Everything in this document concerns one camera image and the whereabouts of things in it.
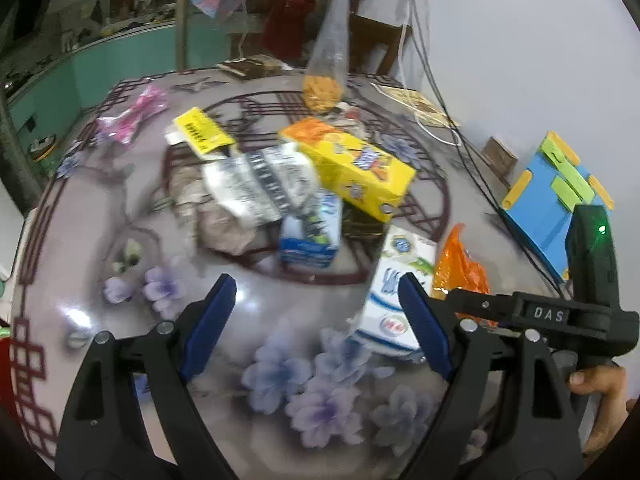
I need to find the crumpled silver wrapper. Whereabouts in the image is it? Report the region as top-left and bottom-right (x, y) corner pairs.
(202, 142), (321, 227)

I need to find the blue board with yellow rollers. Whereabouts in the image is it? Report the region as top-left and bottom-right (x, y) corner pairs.
(500, 131), (614, 285)

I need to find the crumpled grey plastic bag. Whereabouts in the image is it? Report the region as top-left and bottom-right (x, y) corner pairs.
(168, 165), (261, 255)

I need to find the olive metal pole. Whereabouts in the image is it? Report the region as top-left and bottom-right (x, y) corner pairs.
(173, 0), (190, 70)

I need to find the orange plastic wrapper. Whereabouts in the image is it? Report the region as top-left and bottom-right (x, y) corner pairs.
(431, 224), (499, 328)

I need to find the large yellow orange carton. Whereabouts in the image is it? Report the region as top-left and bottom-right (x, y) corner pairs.
(279, 117), (417, 223)

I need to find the small wooden block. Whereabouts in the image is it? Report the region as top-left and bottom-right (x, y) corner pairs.
(481, 136), (519, 179)

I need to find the black cable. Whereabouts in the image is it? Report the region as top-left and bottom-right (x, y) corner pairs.
(400, 0), (571, 291)

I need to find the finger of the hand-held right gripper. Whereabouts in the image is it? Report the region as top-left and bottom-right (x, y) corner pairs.
(445, 290), (572, 347)

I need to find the pink plastic wrapper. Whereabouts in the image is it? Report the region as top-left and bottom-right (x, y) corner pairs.
(96, 84), (169, 144)

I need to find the yellow box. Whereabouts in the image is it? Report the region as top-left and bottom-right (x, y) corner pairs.
(165, 107), (238, 161)

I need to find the person's right hand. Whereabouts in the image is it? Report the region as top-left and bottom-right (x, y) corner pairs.
(569, 365), (631, 457)

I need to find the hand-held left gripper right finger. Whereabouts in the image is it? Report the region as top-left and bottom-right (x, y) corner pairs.
(398, 272), (584, 480)

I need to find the red hanging cloth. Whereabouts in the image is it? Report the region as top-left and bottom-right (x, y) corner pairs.
(261, 0), (317, 65)

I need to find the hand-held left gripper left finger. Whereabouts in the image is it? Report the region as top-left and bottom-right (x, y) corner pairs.
(55, 273), (238, 480)

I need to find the white blue green carton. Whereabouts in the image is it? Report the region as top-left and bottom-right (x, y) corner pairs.
(347, 225), (438, 356)

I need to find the dark brown packet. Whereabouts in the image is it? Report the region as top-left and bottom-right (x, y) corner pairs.
(218, 55), (296, 80)

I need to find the white cable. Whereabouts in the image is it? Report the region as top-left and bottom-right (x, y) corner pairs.
(372, 0), (463, 148)

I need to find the small blue white carton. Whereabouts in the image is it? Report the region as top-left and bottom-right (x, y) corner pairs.
(279, 191), (344, 270)

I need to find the clear bag of orange snacks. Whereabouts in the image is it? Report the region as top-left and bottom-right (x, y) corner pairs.
(302, 0), (359, 112)

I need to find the brown wooden stool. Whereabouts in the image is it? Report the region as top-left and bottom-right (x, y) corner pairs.
(348, 13), (412, 77)

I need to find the beige printed booklet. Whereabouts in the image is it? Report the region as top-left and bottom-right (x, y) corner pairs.
(381, 86), (462, 129)

